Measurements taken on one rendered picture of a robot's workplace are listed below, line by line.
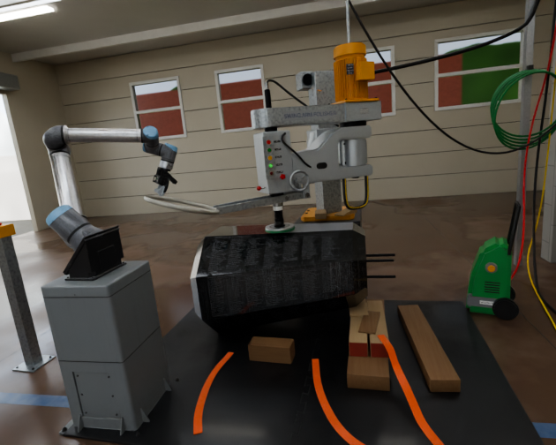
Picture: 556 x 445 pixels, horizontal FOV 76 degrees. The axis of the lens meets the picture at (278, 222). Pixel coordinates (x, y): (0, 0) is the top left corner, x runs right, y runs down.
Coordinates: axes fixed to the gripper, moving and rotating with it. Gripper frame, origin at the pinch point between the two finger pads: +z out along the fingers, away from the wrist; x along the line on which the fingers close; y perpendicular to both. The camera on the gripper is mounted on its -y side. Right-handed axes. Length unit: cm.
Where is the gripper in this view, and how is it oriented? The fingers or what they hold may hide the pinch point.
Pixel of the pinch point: (161, 196)
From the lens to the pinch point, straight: 266.3
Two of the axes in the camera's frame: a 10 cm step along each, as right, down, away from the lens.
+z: -2.8, 9.6, 0.7
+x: 7.4, 2.6, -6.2
